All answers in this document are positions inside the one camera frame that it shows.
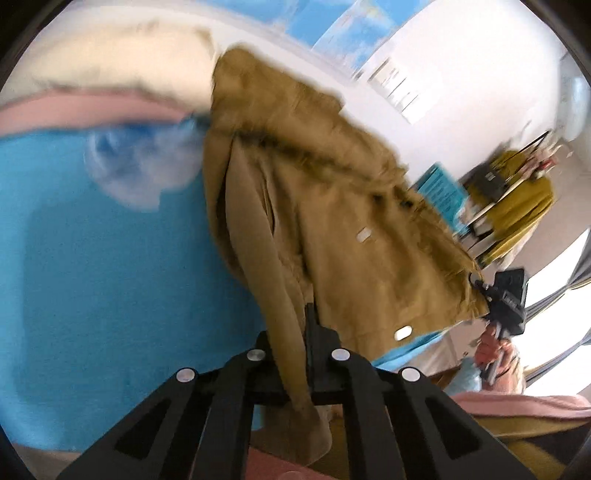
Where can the yellow hanging garment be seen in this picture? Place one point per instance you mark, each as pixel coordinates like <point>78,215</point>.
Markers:
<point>519,213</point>

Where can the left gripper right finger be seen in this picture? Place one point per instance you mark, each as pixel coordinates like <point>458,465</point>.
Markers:
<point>400,425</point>

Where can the pink pillow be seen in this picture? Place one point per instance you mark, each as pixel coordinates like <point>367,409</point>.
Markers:
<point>79,109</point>

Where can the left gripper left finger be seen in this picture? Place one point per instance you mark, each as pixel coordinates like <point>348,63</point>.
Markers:
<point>194,426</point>

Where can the colourful wall map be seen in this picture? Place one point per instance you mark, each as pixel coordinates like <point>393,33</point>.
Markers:
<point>346,32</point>

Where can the cream pillow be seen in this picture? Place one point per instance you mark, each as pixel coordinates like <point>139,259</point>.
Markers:
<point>162,60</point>

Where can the olive brown jacket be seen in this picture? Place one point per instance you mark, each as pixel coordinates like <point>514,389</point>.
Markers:
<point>305,207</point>

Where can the black handbag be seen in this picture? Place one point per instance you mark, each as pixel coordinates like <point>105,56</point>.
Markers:
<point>488,182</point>

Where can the person's hand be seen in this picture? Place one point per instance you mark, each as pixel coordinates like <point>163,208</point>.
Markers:
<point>495,356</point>

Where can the blue floral bed sheet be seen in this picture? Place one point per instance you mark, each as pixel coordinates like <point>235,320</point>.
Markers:
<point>110,281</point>

